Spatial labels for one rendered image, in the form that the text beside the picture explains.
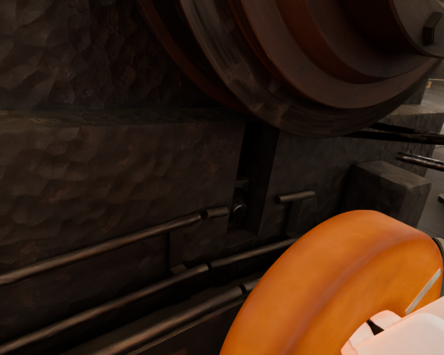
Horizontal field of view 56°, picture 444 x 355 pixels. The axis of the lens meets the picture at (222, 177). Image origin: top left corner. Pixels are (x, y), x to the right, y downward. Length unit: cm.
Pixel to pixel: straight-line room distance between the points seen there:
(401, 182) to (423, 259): 40
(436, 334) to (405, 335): 1
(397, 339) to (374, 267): 3
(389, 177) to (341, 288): 47
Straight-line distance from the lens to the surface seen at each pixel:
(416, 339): 20
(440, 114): 88
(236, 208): 56
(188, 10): 30
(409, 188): 64
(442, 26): 36
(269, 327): 19
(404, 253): 22
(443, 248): 76
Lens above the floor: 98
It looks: 22 degrees down
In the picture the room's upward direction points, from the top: 9 degrees clockwise
